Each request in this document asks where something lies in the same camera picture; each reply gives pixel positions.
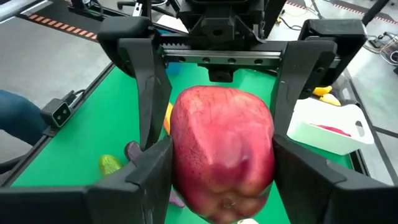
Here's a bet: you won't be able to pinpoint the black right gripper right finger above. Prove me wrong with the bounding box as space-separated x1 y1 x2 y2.
272 134 398 224

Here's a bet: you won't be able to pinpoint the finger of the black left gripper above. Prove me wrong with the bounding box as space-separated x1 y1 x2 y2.
98 16 173 150
270 19 368 138

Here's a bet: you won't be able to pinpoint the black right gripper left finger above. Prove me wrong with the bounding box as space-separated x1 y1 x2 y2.
0 136 174 224

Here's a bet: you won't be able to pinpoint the long red pepper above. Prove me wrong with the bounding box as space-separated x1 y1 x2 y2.
310 123 353 138

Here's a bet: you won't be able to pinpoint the dark red apple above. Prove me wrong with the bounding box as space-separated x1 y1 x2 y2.
170 85 276 224

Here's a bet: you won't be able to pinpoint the blue plastic basket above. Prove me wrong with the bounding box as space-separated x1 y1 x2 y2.
165 62 185 76

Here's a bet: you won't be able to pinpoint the small green pepper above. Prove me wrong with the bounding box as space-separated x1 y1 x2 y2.
98 154 124 177

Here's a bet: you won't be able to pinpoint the white plastic basket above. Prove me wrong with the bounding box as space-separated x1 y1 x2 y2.
286 97 376 156

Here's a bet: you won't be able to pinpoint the black striped floor strip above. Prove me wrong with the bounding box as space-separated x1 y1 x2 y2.
285 0 398 26

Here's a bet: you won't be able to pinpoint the person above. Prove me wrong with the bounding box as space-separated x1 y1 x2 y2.
0 89 48 147

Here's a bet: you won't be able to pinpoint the tangled floor cables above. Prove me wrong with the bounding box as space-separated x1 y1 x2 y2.
363 29 398 67

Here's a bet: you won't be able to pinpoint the black table-level camera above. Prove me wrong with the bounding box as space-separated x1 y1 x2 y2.
40 90 86 131

